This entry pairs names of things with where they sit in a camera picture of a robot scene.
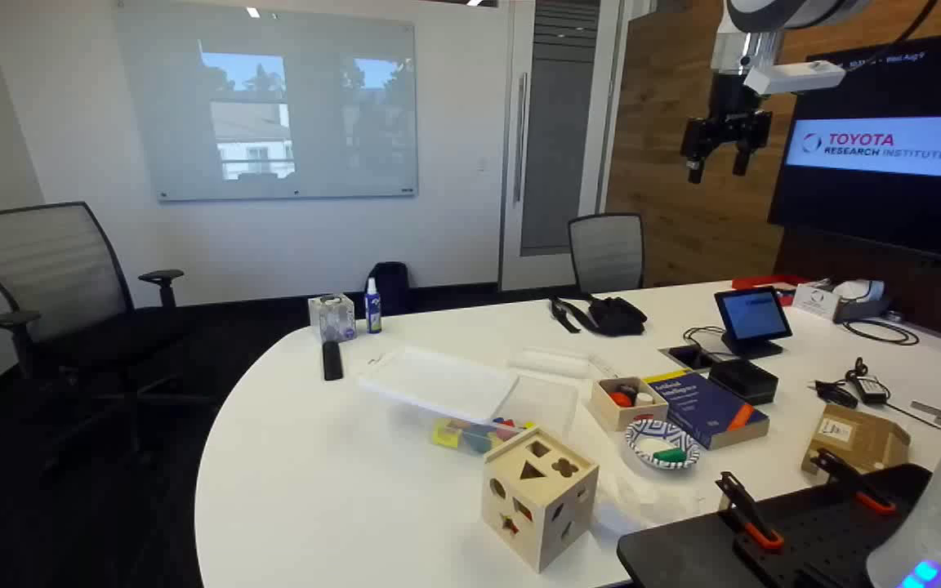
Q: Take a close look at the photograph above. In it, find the small wooden tray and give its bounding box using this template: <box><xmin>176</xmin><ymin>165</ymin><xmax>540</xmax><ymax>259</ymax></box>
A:
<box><xmin>589</xmin><ymin>376</ymin><xmax>665</xmax><ymax>430</ymax></box>

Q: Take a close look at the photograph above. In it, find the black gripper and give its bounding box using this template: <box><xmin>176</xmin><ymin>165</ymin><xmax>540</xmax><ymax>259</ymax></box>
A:
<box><xmin>679</xmin><ymin>76</ymin><xmax>770</xmax><ymax>182</ymax></box>

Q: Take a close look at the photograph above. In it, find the blue spray bottle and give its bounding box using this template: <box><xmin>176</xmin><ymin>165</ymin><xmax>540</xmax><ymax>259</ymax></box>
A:
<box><xmin>362</xmin><ymin>276</ymin><xmax>382</xmax><ymax>333</ymax></box>

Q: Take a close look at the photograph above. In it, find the black remote control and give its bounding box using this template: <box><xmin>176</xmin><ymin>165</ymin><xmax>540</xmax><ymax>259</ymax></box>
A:
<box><xmin>320</xmin><ymin>339</ymin><xmax>343</xmax><ymax>382</ymax></box>

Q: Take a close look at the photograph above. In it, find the cardboard box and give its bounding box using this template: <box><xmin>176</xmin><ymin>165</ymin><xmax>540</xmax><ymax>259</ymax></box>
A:
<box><xmin>799</xmin><ymin>404</ymin><xmax>911</xmax><ymax>472</ymax></box>

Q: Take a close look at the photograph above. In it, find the wooden lid with shape holes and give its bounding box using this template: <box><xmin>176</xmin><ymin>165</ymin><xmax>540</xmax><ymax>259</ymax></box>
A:
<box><xmin>485</xmin><ymin>429</ymin><xmax>599</xmax><ymax>510</ymax></box>

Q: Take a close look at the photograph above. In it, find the glass whiteboard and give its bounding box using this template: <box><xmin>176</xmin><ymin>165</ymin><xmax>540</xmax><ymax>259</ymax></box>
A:
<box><xmin>113</xmin><ymin>0</ymin><xmax>417</xmax><ymax>201</ymax></box>

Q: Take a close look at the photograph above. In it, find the patterned bowl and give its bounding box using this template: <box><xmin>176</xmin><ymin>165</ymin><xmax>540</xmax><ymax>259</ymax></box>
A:
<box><xmin>625</xmin><ymin>417</ymin><xmax>700</xmax><ymax>472</ymax></box>

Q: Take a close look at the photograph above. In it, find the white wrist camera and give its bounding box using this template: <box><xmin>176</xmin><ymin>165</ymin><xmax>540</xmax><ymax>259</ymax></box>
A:
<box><xmin>745</xmin><ymin>57</ymin><xmax>846</xmax><ymax>94</ymax></box>

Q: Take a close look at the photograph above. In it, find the small black tablet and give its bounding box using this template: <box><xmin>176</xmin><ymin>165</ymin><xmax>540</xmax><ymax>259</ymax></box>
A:
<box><xmin>716</xmin><ymin>286</ymin><xmax>790</xmax><ymax>356</ymax></box>

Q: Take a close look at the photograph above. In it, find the clear box of coloured blocks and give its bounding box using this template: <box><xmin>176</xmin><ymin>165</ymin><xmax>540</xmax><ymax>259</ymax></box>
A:
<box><xmin>430</xmin><ymin>417</ymin><xmax>521</xmax><ymax>454</ymax></box>

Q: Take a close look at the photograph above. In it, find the white device with cable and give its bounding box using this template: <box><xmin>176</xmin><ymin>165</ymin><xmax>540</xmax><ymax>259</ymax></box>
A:
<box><xmin>793</xmin><ymin>276</ymin><xmax>918</xmax><ymax>345</ymax></box>

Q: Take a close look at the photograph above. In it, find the blue book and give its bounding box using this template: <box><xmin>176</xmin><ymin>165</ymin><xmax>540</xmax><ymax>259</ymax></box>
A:
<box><xmin>655</xmin><ymin>373</ymin><xmax>767</xmax><ymax>449</ymax></box>

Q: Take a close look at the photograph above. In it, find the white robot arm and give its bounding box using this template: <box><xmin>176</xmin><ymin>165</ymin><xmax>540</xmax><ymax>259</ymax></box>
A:
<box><xmin>679</xmin><ymin>0</ymin><xmax>941</xmax><ymax>588</ymax></box>

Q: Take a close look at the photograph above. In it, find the white paper sheet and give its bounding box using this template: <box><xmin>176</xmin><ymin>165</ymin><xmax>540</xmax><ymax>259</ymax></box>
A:
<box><xmin>361</xmin><ymin>345</ymin><xmax>521</xmax><ymax>425</ymax></box>

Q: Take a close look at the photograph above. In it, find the black mesh office chair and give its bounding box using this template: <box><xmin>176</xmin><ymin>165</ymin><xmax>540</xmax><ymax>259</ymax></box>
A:
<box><xmin>0</xmin><ymin>201</ymin><xmax>207</xmax><ymax>465</ymax></box>

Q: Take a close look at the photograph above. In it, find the wooden shape sorter box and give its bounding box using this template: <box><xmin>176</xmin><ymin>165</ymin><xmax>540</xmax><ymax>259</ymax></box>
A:
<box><xmin>481</xmin><ymin>429</ymin><xmax>599</xmax><ymax>570</ymax></box>

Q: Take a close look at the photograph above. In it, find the black power adapter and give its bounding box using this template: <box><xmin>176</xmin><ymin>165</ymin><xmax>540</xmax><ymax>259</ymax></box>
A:
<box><xmin>815</xmin><ymin>358</ymin><xmax>892</xmax><ymax>408</ymax></box>

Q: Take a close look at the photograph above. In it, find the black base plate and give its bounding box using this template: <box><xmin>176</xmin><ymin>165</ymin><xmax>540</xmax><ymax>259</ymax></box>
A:
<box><xmin>618</xmin><ymin>465</ymin><xmax>929</xmax><ymax>588</ymax></box>

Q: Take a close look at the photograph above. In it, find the small black box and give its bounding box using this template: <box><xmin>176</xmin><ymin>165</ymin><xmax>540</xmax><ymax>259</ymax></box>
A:
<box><xmin>709</xmin><ymin>358</ymin><xmax>779</xmax><ymax>404</ymax></box>

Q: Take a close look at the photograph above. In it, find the wall television screen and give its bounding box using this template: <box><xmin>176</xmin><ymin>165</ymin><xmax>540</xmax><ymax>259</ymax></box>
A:
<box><xmin>770</xmin><ymin>36</ymin><xmax>941</xmax><ymax>253</ymax></box>

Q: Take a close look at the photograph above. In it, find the black clamp orange handle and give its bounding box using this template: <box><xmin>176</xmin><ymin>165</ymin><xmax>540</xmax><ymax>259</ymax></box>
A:
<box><xmin>716</xmin><ymin>470</ymin><xmax>783</xmax><ymax>552</ymax></box>

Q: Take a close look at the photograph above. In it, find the black backpack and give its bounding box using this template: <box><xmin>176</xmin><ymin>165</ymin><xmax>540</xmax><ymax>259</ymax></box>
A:
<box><xmin>370</xmin><ymin>262</ymin><xmax>411</xmax><ymax>314</ymax></box>

